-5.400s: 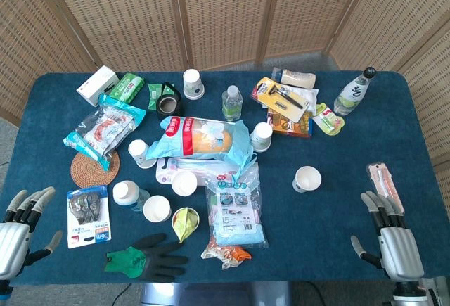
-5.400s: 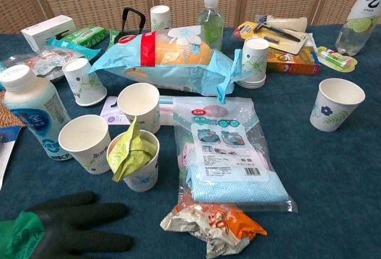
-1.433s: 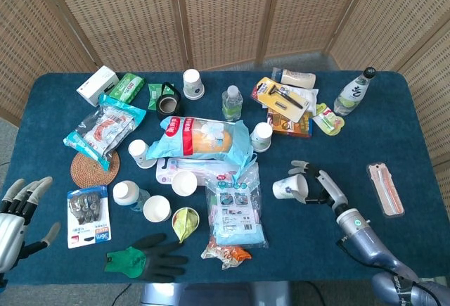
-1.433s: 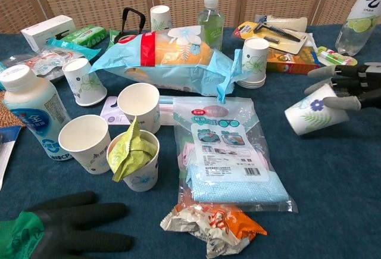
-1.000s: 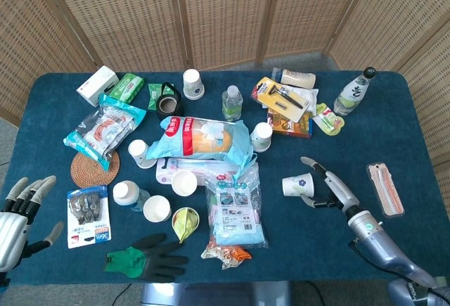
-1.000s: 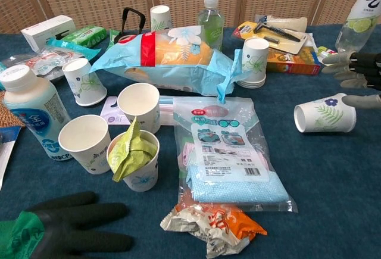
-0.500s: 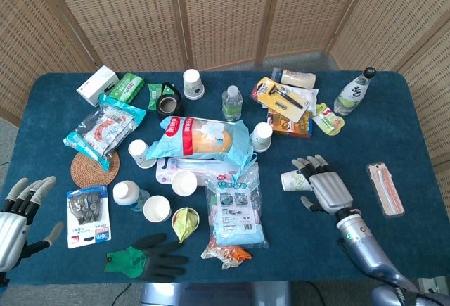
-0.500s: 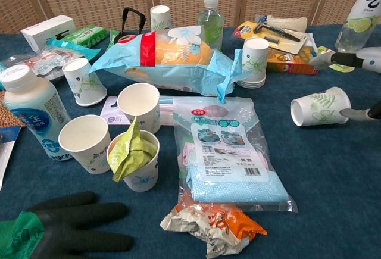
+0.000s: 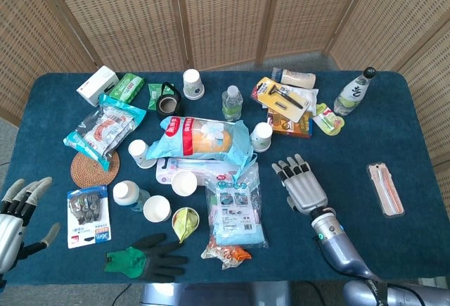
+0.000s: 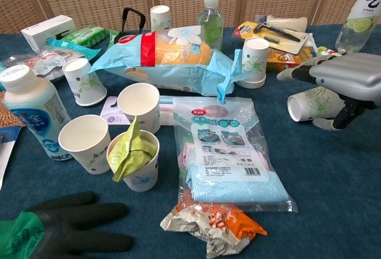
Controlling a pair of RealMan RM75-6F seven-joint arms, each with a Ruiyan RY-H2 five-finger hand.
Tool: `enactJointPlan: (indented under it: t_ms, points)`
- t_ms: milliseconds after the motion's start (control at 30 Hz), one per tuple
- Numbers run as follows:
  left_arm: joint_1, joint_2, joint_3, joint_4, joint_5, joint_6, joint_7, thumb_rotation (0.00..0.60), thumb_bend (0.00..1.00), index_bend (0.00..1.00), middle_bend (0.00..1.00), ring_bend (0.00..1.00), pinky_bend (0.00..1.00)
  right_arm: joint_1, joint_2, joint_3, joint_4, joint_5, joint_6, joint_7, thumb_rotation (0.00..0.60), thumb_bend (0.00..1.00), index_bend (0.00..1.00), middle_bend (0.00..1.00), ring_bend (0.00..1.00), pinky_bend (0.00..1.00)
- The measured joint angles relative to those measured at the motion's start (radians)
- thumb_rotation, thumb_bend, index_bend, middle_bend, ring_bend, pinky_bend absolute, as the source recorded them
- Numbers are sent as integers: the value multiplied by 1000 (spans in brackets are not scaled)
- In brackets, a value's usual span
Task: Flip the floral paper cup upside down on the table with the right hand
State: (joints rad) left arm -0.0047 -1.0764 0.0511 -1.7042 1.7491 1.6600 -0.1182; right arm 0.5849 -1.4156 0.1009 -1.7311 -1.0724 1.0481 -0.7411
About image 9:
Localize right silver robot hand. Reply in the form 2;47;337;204
271;153;329;215

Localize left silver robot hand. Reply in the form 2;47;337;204
0;177;61;274

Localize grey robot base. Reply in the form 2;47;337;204
139;281;293;306

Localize white paper cup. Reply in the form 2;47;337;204
127;139;157;170
250;122;274;153
171;170;198;197
182;68;205;101
143;195;172;224

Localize paper cup with yellow wrapper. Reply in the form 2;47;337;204
171;206;200;244

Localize orange cardboard box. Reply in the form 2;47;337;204
266;107;314;139

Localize zip bag with blue cloths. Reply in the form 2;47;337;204
205;161;269;250

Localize green lip balm pack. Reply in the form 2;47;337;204
311;103;346;136

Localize pink pen blister pack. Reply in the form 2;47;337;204
366;161;406;219

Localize correction tape blister pack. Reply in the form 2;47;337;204
66;184;113;250

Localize white plastic pouch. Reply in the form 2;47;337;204
285;85;320;114

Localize razor in yellow package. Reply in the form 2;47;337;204
250;76;315;123

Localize orange snack packet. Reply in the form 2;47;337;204
200;239;252;270

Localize round woven coaster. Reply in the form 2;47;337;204
70;150;121;190

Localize lime soda bottle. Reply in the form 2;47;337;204
333;66;377;117

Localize beige tube bottle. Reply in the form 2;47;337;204
271;67;316;89

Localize clear water bottle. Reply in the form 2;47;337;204
221;85;244;122

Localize light blue sponge bag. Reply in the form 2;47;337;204
146;115;258;177

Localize white-capped plastic bottle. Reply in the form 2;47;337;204
112;180;151;212

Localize white pink toothbrush pack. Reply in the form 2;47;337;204
155;157;240;186

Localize teal white plastic packet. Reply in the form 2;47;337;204
63;93;147;172

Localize green black work glove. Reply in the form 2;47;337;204
103;232;189;281

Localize black tape roll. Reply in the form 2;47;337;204
156;81;184;117

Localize white cardboard box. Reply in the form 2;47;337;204
76;65;120;108

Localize small green packet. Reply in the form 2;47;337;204
146;83;166;111

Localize woven folding screen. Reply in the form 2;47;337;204
0;0;450;215

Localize green wet wipes pack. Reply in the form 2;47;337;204
108;72;146;104

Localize black cable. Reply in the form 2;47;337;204
304;281;326;306
111;283;133;306

